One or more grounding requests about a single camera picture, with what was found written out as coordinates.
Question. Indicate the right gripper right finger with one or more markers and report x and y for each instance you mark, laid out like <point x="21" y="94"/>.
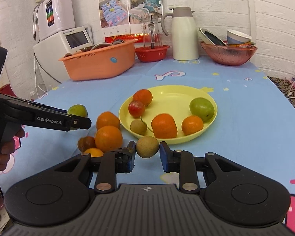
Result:
<point x="181" y="162"/>

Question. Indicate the red cherry tomato fruit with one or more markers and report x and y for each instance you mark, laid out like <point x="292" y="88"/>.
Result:
<point x="136" y="109"/>

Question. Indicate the small mandarin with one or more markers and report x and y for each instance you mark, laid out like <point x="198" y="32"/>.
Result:
<point x="192" y="124"/>

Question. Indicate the large orange near plate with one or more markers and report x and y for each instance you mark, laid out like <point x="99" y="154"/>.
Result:
<point x="107" y="119"/>

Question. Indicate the large orange front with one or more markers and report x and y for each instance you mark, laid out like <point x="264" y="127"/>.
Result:
<point x="108" y="138"/>

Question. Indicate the pink glass bowl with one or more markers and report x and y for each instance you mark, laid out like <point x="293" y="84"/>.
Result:
<point x="227" y="55"/>

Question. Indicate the green rimmed plate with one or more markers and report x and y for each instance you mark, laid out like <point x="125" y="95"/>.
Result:
<point x="209" y="38"/>

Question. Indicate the white ceramic bowl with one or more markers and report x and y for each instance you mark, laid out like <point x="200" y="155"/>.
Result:
<point x="237" y="37"/>

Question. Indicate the white water purifier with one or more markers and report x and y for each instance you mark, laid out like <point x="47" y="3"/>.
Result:
<point x="54" y="16"/>

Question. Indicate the brown longan fruit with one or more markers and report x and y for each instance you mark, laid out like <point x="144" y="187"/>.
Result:
<point x="147" y="146"/>

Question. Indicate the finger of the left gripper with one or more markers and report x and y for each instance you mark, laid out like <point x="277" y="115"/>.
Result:
<point x="80" y="123"/>

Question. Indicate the light green apple fruit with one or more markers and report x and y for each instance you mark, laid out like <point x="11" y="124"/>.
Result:
<point x="78" y="110"/>

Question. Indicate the bedding poster calendar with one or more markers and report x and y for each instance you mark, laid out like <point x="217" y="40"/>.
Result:
<point x="126" y="17"/>

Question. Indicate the orange plastic basket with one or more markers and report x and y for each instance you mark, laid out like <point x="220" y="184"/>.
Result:
<point x="103" y="63"/>

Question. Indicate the small orange in plate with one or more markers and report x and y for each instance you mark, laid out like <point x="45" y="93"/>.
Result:
<point x="144" y="96"/>

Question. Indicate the glass cup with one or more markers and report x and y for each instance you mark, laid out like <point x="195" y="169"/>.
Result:
<point x="151" y="34"/>

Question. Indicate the person's left hand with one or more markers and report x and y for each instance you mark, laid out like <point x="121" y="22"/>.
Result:
<point x="7" y="149"/>

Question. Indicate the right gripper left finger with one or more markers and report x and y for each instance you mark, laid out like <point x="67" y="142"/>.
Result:
<point x="113" y="163"/>

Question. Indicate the blue patterned tablecloth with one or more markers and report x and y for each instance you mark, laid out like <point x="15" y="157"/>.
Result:
<point x="254" y="127"/>

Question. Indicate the yellow plastic plate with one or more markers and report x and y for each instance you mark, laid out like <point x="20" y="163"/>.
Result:
<point x="174" y="100"/>

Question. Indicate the metal plate in basket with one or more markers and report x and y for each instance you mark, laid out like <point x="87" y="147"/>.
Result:
<point x="100" y="45"/>

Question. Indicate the white thermos jug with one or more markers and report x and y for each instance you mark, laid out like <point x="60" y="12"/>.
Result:
<point x="184" y="33"/>

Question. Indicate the white appliance with screen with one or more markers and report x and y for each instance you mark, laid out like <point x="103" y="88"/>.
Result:
<point x="48" y="53"/>

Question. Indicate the dark red plum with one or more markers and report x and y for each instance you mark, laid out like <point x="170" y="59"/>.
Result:
<point x="86" y="143"/>

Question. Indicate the red plastic basket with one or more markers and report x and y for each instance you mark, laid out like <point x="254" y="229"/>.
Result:
<point x="147" y="54"/>

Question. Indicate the yellow orange kumquat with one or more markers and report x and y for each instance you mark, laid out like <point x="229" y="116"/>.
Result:
<point x="94" y="152"/>

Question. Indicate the orange with stem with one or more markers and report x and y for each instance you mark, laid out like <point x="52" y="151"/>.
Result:
<point x="164" y="126"/>

